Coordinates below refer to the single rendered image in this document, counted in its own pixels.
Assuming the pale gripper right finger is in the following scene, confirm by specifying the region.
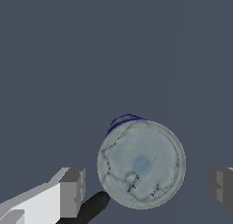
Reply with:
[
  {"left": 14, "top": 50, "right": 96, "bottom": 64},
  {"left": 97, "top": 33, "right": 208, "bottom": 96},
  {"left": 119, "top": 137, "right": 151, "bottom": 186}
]
[{"left": 208, "top": 167, "right": 233, "bottom": 215}]

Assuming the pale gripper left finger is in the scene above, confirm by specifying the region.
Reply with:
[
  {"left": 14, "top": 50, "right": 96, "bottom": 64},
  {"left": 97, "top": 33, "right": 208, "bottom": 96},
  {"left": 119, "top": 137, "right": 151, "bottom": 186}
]
[{"left": 0, "top": 167, "right": 86, "bottom": 224}]

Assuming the blue can with grey lid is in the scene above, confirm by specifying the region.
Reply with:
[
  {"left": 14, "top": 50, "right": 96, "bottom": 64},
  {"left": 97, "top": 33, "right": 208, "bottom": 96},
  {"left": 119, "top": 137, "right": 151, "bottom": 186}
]
[{"left": 96, "top": 113, "right": 187, "bottom": 210}]

